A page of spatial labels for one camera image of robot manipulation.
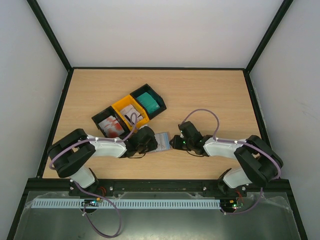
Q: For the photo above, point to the black bin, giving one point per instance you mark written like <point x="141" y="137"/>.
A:
<point x="108" y="112"/>
<point x="147" y="88"/>

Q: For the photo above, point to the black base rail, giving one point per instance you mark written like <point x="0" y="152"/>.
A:
<point x="112" y="187"/>

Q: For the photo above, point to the grey slotted cable duct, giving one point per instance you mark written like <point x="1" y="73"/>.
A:
<point x="158" y="204"/>

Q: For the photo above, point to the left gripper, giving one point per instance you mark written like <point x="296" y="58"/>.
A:
<point x="154" y="145"/>

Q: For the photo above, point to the yellow bin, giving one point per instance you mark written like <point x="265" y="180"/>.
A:
<point x="117" y="106"/>

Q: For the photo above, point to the teal card stack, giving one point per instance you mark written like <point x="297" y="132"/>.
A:
<point x="148" y="102"/>

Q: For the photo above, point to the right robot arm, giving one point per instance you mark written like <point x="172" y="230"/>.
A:
<point x="259" y="164"/>

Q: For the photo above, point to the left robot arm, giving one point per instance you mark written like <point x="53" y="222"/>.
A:
<point x="69" y="155"/>

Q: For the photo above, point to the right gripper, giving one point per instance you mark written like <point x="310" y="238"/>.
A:
<point x="175" y="142"/>

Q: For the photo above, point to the black enclosure frame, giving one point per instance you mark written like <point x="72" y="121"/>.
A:
<point x="37" y="11"/>

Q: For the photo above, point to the red white card stack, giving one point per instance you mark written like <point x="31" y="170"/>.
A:
<point x="111" y="127"/>

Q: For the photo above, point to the white pink card stack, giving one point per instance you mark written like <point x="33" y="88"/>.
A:
<point x="127" y="112"/>

